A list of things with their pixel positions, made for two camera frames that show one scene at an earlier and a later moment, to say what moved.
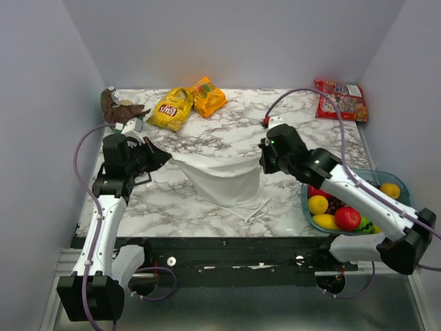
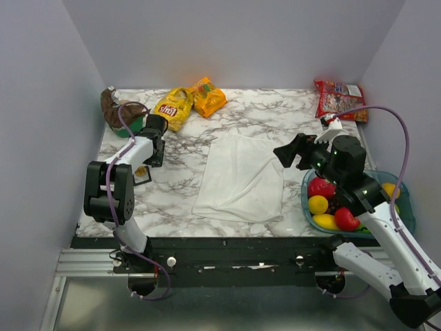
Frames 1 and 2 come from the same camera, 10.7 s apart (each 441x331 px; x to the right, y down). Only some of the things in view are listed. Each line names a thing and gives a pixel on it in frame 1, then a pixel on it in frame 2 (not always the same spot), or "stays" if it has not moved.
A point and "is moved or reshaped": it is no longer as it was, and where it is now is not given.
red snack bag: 349,98 stays
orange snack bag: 207,98 stays
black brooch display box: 145,177 stays
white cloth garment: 230,183 is moved or reshaped
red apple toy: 347,218 stays
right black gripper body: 271,163 to 315,155
